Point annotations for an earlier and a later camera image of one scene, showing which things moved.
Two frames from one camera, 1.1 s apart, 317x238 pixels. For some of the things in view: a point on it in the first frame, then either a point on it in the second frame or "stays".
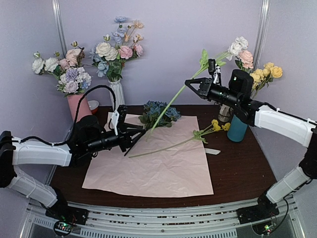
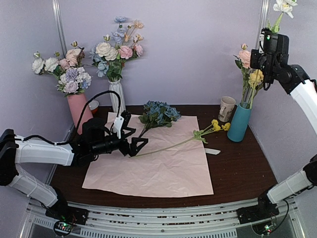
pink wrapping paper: (170, 161) stays
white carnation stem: (203, 68) -> (283, 6)
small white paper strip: (212, 151) stays
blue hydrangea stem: (153, 110) stays
